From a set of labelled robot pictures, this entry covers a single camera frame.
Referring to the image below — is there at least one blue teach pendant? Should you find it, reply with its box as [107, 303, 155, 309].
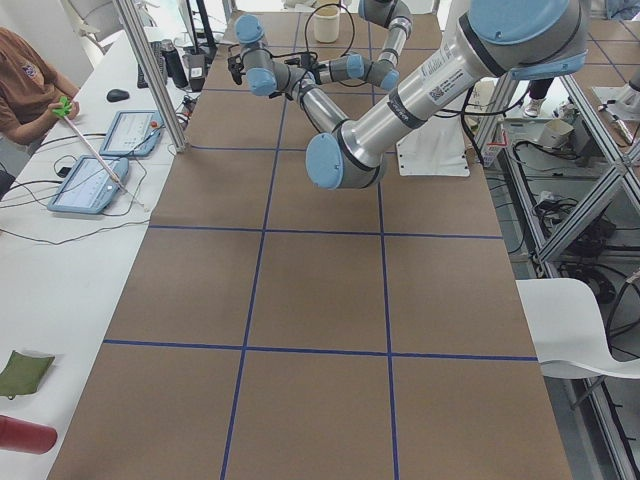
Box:
[47, 155, 120, 215]
[99, 110, 164, 157]

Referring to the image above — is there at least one green cloth pouch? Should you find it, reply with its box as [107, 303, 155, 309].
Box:
[1, 350, 55, 400]

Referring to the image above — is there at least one blue teach pendant near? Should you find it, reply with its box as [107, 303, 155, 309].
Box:
[47, 155, 120, 215]

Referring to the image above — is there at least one black computer mouse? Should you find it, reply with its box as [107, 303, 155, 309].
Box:
[106, 89, 130, 103]

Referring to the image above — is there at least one aluminium frame post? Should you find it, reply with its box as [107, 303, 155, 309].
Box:
[112, 0, 187, 153]

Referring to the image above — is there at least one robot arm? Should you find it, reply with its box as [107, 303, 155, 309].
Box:
[285, 1, 413, 91]
[229, 1, 591, 189]

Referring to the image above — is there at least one grabber stick with green handle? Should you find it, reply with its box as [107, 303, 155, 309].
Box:
[51, 96, 149, 212]

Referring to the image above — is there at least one blue teach pendant far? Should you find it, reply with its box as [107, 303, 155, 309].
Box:
[99, 110, 164, 157]

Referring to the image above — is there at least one person in brown shirt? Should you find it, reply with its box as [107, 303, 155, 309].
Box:
[1, 27, 80, 146]

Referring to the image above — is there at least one red bottle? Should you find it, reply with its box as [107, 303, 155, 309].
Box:
[1, 415, 58, 454]

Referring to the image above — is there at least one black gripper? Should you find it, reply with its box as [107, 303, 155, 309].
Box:
[227, 48, 244, 85]

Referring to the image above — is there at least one black thermos bottle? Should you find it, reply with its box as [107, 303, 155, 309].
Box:
[161, 39, 189, 89]

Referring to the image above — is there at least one cream oval bin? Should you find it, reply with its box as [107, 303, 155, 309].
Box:
[312, 4, 341, 44]

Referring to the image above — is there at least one white chair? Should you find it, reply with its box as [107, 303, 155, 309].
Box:
[516, 278, 639, 380]

